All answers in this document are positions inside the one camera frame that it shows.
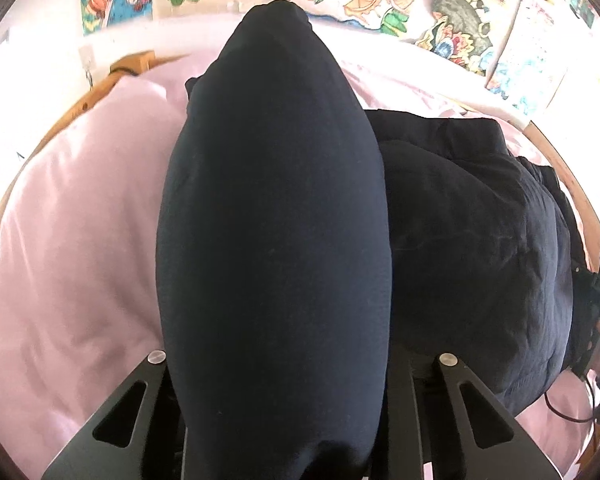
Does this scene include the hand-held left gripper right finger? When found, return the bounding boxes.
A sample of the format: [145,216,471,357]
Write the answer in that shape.
[380,351,557,480]

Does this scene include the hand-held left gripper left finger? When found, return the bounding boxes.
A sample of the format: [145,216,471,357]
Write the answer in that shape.
[40,350,187,480]

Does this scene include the dark navy puffer jacket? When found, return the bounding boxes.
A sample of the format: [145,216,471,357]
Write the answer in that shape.
[155,0,590,480]

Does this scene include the pink blanket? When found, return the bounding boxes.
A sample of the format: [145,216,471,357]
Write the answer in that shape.
[0,57,600,480]

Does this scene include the black cable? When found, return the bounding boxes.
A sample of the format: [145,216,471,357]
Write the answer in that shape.
[544,374,600,424]

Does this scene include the colourful landscape wall drawing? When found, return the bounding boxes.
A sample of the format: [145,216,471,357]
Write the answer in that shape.
[414,0,558,80]

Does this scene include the black cord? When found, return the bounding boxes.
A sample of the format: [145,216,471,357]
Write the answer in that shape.
[111,61,144,79]

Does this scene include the white wall hook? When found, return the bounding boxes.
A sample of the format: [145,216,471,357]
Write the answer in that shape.
[79,44,98,89]

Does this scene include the wooden bed frame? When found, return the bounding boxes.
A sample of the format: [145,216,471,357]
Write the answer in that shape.
[0,50,600,272]

